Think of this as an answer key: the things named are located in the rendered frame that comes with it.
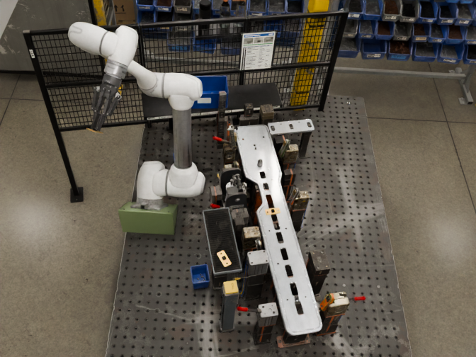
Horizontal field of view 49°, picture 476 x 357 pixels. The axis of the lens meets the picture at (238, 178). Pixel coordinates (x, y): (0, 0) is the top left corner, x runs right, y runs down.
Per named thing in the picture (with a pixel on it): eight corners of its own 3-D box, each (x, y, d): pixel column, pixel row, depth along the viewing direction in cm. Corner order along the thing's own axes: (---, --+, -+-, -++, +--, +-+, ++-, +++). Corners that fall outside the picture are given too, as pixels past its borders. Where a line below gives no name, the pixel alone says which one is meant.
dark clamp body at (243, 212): (248, 254, 311) (253, 219, 281) (227, 258, 309) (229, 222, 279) (245, 239, 317) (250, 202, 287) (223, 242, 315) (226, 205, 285)
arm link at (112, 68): (122, 64, 216) (117, 78, 216) (132, 69, 225) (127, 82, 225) (103, 57, 218) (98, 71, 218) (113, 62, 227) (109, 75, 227)
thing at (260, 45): (272, 69, 346) (277, 30, 322) (238, 71, 343) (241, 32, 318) (271, 66, 347) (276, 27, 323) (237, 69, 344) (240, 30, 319)
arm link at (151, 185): (139, 194, 321) (141, 159, 319) (169, 196, 320) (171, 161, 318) (133, 198, 305) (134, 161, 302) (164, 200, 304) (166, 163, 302)
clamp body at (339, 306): (339, 333, 285) (355, 306, 256) (313, 338, 282) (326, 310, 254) (333, 315, 291) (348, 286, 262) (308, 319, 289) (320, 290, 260)
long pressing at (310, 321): (329, 329, 255) (330, 329, 254) (284, 337, 252) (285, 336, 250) (267, 124, 337) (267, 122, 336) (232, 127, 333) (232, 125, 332)
